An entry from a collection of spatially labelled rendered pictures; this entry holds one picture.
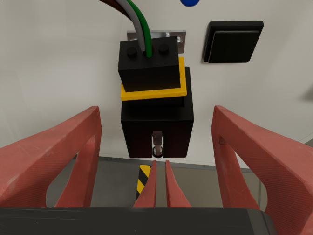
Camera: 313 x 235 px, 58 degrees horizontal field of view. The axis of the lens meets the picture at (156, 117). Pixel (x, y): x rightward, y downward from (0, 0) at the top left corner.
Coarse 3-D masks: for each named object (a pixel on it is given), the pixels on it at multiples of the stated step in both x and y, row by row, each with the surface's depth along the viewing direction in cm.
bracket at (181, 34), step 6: (132, 30) 22; (150, 30) 22; (156, 30) 22; (162, 30) 22; (168, 30) 22; (174, 30) 22; (180, 30) 22; (132, 36) 22; (156, 36) 22; (162, 36) 22; (168, 36) 22; (180, 36) 22; (180, 42) 22; (180, 48) 23
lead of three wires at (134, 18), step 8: (104, 0) 11; (112, 0) 11; (120, 0) 11; (128, 0) 12; (120, 8) 12; (128, 8) 11; (136, 8) 12; (128, 16) 12; (136, 16) 12; (136, 24) 12; (144, 24) 13; (136, 32) 13; (144, 32) 13; (144, 40) 13; (144, 48) 14
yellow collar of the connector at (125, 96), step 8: (184, 72) 16; (184, 80) 15; (176, 88) 15; (184, 88) 15; (128, 96) 15; (136, 96) 15; (144, 96) 15; (152, 96) 15; (160, 96) 15; (168, 96) 15; (176, 96) 15
